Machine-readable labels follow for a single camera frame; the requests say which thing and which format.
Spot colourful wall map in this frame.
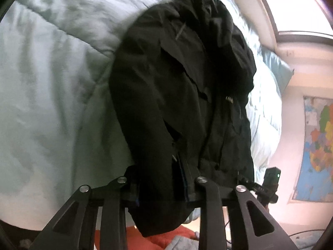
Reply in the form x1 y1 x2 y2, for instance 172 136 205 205
292 96 332 203

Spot dark framed window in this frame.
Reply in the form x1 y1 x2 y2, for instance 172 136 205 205
261 0 332 46

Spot light green quilted comforter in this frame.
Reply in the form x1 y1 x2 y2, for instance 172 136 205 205
0 0 283 231

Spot light green pillow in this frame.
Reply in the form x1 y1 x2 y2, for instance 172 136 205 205
261 46 294 96

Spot orange blanket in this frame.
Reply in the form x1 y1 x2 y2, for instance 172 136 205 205
94 225 198 250

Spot black pants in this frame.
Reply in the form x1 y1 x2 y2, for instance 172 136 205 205
109 0 256 236

